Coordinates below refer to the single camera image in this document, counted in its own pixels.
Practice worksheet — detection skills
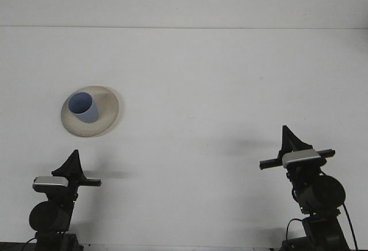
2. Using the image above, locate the pale blue cup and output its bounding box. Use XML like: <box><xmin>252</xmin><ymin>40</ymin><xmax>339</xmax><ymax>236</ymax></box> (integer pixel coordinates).
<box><xmin>67</xmin><ymin>91</ymin><xmax>100</xmax><ymax>124</ymax></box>

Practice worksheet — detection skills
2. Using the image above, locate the pale round plate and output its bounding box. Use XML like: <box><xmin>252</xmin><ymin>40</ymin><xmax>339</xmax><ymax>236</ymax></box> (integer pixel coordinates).
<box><xmin>60</xmin><ymin>85</ymin><xmax>125</xmax><ymax>139</ymax></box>

